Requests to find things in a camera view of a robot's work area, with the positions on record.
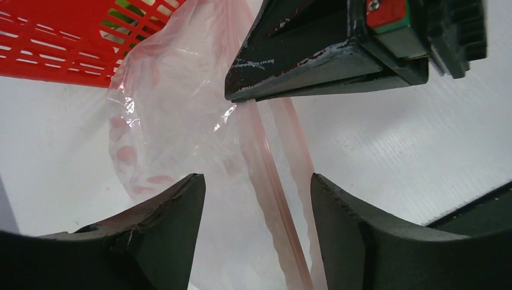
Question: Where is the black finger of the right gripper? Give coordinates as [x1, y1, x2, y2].
[225, 1, 429, 102]

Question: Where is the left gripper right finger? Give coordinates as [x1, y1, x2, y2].
[310, 174, 511, 289]

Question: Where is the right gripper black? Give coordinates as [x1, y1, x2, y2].
[348, 1, 488, 79]

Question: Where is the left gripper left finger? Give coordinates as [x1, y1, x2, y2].
[1, 173, 206, 289]

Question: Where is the clear pink zip top bag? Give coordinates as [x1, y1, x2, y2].
[107, 1, 327, 289]

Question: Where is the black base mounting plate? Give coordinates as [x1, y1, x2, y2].
[427, 182, 511, 236]

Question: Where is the red plastic shopping basket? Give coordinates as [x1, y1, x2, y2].
[1, 0, 182, 88]

